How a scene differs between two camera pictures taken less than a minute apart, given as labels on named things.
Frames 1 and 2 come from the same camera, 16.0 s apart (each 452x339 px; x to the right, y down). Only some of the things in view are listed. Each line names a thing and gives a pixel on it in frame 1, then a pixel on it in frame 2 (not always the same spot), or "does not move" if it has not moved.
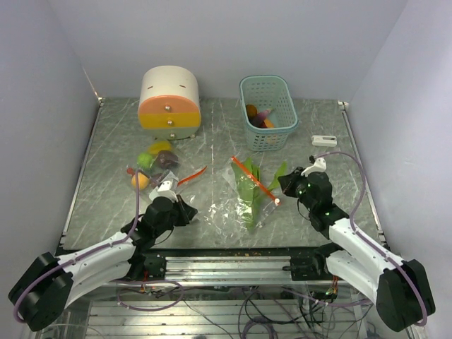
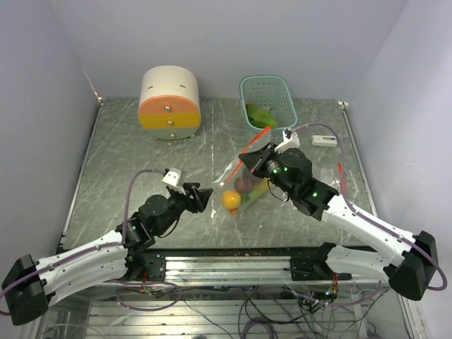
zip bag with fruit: [157, 156] to [240, 186]
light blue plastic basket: [268, 111] does not move
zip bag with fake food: [242, 203] to [335, 178]
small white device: [324, 140] does not move
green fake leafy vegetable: [250, 192] to [260, 116]
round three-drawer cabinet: [169, 106] does not move
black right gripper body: [296, 187] to [271, 167]
